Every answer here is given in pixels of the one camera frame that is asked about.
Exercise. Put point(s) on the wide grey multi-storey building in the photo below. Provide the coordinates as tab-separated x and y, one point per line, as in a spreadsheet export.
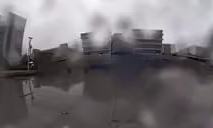
144	41

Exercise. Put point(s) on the wet grey paved ground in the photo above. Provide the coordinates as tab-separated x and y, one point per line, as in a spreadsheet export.
77	106

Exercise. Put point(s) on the tall grey building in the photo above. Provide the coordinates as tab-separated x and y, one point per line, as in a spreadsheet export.
12	36

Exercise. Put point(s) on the lamp pole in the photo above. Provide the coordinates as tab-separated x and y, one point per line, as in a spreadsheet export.
29	53

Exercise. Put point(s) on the low grey building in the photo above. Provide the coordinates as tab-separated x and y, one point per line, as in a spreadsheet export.
194	51

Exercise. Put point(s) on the low dark building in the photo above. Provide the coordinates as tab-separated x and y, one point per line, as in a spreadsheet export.
57	56

